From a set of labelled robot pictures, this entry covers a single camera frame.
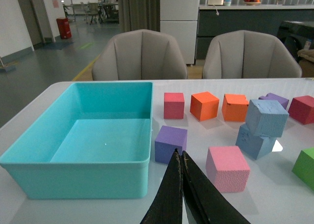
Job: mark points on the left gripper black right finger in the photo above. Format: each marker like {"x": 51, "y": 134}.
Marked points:
{"x": 206, "y": 203}

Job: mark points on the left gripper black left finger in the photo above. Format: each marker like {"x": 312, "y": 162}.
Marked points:
{"x": 167, "y": 206}

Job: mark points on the light blue foam cube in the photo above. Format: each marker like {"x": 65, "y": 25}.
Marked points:
{"x": 266, "y": 118}
{"x": 254, "y": 146}

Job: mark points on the pink foam cube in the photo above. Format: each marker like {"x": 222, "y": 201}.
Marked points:
{"x": 227, "y": 168}

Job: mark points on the teal plastic bin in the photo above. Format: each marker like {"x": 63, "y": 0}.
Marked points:
{"x": 93, "y": 141}

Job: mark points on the left orange foam cube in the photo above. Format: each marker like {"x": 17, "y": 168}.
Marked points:
{"x": 204, "y": 106}

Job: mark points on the orange foam cube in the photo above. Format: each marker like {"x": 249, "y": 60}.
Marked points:
{"x": 235, "y": 107}
{"x": 204, "y": 106}

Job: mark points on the right orange foam cube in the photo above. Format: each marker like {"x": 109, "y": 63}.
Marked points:
{"x": 235, "y": 107}

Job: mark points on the green foam cube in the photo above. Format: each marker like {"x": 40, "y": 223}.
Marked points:
{"x": 304, "y": 167}

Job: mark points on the magenta foam cube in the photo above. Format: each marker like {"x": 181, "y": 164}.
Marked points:
{"x": 173, "y": 105}

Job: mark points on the notched purple foam cube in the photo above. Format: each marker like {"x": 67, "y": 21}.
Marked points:
{"x": 271, "y": 96}

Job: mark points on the dark red foam cube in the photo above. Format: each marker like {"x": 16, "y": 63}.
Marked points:
{"x": 302, "y": 109}

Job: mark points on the right grey armchair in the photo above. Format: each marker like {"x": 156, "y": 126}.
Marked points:
{"x": 247, "y": 54}

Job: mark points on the grey armchair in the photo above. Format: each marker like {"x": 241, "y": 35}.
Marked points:
{"x": 247, "y": 54}
{"x": 140, "y": 55}

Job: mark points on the left grey armchair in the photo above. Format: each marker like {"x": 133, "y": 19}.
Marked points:
{"x": 140, "y": 55}

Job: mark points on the dark grey counter cabinet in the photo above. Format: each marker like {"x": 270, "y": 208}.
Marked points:
{"x": 292, "y": 24}

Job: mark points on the white drawer cabinet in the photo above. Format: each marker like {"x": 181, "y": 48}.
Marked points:
{"x": 179, "y": 18}

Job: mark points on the grey curtain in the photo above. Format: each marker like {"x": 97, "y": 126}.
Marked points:
{"x": 139, "y": 14}

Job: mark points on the fruit plate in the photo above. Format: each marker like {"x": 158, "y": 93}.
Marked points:
{"x": 252, "y": 2}

